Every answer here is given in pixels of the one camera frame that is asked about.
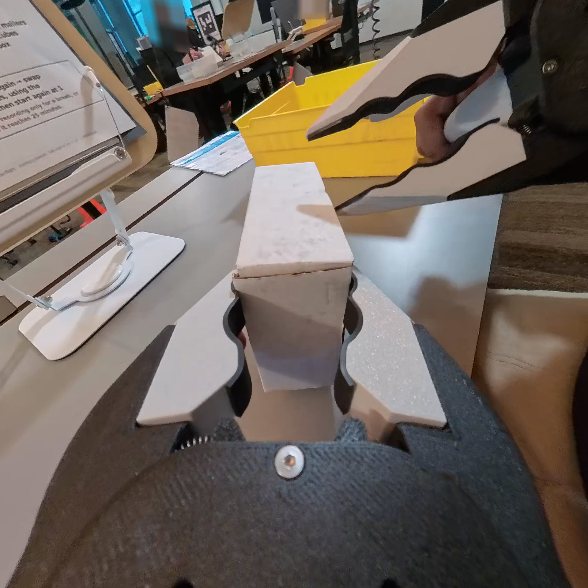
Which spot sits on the white cardboard box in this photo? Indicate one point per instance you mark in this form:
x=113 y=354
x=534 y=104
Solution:
x=289 y=220

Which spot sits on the person's right hand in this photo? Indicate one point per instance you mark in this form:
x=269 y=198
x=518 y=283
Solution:
x=429 y=128

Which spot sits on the long wooden table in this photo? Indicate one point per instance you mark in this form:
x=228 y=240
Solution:
x=239 y=69

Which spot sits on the grey desk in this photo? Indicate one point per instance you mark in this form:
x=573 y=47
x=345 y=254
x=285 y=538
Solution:
x=436 y=257

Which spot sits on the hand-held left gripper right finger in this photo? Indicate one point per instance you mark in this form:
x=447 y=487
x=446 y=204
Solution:
x=395 y=367

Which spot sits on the beige sign board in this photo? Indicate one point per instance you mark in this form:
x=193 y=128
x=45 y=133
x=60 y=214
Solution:
x=181 y=133

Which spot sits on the instruction sheet on stand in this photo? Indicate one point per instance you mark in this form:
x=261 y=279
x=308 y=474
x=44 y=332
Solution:
x=46 y=115

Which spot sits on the white document stand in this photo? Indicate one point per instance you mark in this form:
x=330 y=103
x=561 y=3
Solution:
x=115 y=275

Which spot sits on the yellow storage bin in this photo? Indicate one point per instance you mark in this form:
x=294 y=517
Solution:
x=298 y=138

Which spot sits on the black white marker tag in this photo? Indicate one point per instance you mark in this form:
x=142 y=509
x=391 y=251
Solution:
x=204 y=20

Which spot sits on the red floor object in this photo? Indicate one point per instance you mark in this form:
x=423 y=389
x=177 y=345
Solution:
x=92 y=213

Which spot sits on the beige stand board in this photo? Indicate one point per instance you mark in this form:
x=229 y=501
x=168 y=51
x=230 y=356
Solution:
x=239 y=18

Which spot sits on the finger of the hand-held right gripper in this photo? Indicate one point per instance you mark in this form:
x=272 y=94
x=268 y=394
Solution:
x=413 y=69
x=459 y=174

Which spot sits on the wooden stand board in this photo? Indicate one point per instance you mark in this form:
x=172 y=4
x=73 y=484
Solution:
x=148 y=140

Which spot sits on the laminated instruction sheet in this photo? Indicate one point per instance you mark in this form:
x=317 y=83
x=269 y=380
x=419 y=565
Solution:
x=216 y=154

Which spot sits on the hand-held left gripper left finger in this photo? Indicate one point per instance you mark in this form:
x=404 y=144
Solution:
x=193 y=367

